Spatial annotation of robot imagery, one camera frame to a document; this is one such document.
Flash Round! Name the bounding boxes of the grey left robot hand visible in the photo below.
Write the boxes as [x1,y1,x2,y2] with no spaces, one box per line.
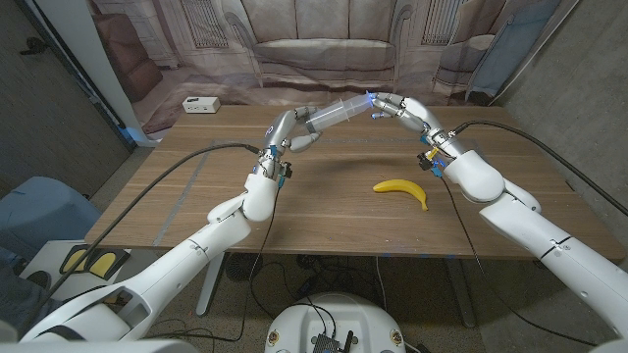
[252,105,323,188]

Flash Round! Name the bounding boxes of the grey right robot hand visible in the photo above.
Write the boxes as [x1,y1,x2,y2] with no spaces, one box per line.
[370,91,468,169]

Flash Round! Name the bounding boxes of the large clear plastic syringe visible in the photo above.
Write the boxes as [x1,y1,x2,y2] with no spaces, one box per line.
[306,91,375,132]

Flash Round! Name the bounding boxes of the yellow toy banana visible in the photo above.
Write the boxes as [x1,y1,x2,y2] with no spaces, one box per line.
[372,178,429,213]

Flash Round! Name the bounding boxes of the grey tape outline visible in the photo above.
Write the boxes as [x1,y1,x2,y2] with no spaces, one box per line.
[154,138,547,257]

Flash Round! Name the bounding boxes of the white power box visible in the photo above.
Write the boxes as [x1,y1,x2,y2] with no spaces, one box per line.
[182,96,221,115]

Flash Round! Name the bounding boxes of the printed sofa room backdrop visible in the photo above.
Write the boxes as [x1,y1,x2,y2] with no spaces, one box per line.
[87,0,580,136]

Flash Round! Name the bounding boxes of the black round floor fan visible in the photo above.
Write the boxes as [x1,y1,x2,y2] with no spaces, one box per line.
[225,252,264,283]

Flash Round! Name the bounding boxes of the white table leg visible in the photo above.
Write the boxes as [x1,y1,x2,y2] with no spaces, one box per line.
[195,259,226,318]

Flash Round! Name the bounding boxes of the grey table leg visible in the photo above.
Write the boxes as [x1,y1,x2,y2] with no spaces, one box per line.
[445,257,478,328]

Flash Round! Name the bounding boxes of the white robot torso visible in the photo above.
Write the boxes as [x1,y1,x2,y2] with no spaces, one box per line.
[264,292,407,353]

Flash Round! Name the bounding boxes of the white upright panel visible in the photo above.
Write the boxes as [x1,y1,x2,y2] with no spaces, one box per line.
[33,0,159,148]

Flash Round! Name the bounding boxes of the white floor platform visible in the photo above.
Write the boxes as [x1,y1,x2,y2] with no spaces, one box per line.
[19,239,148,301]

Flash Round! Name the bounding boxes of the black and yellow foot pedal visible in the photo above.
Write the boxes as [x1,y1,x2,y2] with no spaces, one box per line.
[58,244,131,281]

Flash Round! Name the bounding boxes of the blue-grey upholstered seat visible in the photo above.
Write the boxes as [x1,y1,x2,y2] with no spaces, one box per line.
[0,176,103,259]

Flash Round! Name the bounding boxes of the black shoe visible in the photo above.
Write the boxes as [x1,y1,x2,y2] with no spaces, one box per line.
[26,271,53,290]

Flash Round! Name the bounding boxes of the person's leg in jeans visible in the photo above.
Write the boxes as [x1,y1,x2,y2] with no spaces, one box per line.
[0,249,55,334]

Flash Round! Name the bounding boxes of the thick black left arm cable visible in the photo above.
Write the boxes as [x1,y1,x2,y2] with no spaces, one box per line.
[19,141,262,334]

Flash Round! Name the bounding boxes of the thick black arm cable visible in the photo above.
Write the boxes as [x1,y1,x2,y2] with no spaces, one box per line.
[449,119,628,218]
[19,141,262,334]

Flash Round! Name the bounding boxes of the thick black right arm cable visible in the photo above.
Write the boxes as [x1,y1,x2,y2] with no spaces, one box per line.
[449,119,628,218]

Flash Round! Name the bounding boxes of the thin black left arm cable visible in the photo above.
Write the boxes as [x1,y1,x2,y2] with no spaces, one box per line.
[239,184,284,344]

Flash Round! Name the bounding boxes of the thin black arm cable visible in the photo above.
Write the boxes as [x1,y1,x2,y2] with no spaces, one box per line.
[439,175,599,348]
[239,184,284,344]

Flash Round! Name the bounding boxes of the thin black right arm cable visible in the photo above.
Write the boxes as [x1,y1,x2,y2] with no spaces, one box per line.
[439,175,599,348]

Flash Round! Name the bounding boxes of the black floor cable bundle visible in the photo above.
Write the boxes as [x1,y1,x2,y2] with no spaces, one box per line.
[247,253,389,320]

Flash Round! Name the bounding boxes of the white floor cable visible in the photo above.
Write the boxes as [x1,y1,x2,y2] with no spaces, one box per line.
[375,255,389,313]

